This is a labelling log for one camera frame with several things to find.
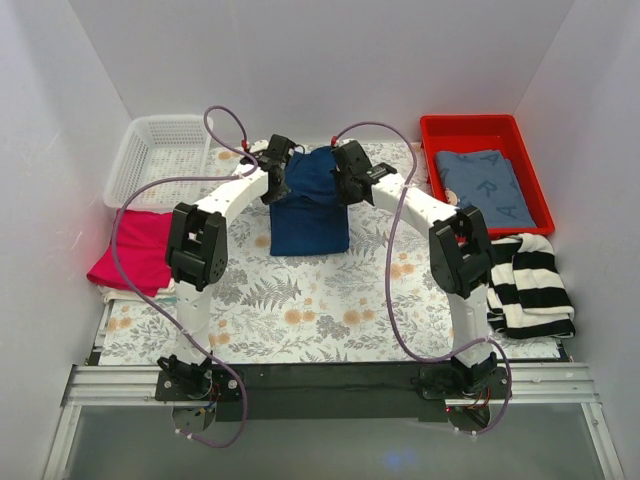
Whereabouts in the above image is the aluminium mounting rail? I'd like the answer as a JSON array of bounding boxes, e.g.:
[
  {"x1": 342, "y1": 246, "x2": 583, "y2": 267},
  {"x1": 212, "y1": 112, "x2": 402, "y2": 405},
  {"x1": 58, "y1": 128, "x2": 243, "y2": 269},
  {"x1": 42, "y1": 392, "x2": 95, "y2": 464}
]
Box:
[{"x1": 62, "y1": 362, "x2": 601, "y2": 407}]

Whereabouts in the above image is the red plastic tray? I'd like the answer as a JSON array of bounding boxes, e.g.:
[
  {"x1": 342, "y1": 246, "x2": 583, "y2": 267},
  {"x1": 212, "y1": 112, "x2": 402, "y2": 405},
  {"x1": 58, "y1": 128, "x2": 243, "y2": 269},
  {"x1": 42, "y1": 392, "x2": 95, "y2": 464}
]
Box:
[{"x1": 420, "y1": 114, "x2": 555, "y2": 237}]

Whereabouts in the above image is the black white striped shirt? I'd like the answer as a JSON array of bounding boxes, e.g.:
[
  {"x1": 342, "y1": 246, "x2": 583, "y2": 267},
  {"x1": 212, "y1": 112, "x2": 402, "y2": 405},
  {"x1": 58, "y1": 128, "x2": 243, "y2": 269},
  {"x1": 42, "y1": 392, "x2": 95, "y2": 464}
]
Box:
[{"x1": 487, "y1": 233, "x2": 576, "y2": 340}]

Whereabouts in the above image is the navy blue mickey t-shirt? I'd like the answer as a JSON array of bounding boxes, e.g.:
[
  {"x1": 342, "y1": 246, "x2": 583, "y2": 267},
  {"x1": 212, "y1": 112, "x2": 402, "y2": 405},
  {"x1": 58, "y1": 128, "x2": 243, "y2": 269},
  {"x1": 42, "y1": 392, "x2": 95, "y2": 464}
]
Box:
[{"x1": 269, "y1": 146, "x2": 350, "y2": 256}]

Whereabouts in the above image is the floral patterned table mat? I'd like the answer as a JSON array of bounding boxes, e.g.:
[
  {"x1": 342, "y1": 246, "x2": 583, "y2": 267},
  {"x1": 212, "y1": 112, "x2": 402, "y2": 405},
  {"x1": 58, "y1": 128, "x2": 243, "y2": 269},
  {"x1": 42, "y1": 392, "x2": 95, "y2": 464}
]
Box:
[{"x1": 98, "y1": 142, "x2": 561, "y2": 365}]

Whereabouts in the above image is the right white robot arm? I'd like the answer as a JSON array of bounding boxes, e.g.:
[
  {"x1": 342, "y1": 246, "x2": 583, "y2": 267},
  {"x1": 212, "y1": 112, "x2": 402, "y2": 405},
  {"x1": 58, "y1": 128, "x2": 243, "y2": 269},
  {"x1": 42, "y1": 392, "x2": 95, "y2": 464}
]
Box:
[{"x1": 331, "y1": 139, "x2": 497, "y2": 395}]

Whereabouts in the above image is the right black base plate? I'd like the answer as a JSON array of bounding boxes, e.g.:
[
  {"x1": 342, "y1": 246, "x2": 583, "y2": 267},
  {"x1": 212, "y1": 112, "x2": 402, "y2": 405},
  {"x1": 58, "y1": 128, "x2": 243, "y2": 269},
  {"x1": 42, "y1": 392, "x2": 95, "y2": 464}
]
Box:
[{"x1": 417, "y1": 363, "x2": 507, "y2": 401}]

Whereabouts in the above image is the white plastic basket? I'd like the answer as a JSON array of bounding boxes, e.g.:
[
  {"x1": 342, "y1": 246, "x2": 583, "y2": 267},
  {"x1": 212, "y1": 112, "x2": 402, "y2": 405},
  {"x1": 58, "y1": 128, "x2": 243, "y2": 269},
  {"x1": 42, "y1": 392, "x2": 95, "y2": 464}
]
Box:
[{"x1": 103, "y1": 115, "x2": 211, "y2": 211}]

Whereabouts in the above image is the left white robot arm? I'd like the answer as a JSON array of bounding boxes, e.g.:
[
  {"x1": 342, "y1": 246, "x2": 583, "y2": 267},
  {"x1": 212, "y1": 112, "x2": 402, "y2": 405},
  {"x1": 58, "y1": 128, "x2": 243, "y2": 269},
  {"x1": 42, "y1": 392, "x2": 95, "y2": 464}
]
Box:
[{"x1": 158, "y1": 134, "x2": 296, "y2": 400}]

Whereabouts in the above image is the magenta folded t-shirt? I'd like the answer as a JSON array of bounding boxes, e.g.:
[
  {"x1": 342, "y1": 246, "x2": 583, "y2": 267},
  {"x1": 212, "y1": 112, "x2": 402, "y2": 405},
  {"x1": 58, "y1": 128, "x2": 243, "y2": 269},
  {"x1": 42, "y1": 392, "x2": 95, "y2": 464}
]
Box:
[{"x1": 87, "y1": 210, "x2": 171, "y2": 296}]

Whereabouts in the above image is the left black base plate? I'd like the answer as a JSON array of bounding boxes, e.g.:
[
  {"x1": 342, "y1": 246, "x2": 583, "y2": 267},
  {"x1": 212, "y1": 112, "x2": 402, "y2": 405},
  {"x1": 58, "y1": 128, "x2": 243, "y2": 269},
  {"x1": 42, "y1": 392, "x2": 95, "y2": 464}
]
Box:
[{"x1": 154, "y1": 369, "x2": 242, "y2": 402}]

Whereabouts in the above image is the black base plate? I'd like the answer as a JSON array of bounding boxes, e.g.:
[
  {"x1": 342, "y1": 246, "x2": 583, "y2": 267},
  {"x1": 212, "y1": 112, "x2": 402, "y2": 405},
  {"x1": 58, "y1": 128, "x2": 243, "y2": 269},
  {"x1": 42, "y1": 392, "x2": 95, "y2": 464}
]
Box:
[
  {"x1": 417, "y1": 363, "x2": 507, "y2": 401},
  {"x1": 154, "y1": 369, "x2": 242, "y2": 402}
]

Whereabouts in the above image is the grey-blue folded t-shirt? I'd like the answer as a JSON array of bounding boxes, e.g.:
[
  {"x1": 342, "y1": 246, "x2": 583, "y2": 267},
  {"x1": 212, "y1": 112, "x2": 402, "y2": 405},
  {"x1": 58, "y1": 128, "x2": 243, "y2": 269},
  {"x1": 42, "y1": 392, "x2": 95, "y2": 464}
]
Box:
[{"x1": 435, "y1": 150, "x2": 536, "y2": 229}]

